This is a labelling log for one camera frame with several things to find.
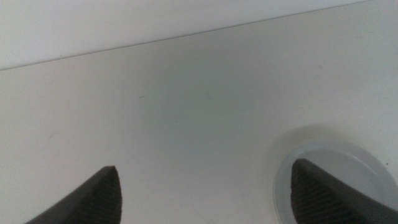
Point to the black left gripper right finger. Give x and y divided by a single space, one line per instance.
320 202

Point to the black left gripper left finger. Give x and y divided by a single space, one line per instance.
96 199

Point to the grey shallow bowl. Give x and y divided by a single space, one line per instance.
357 165

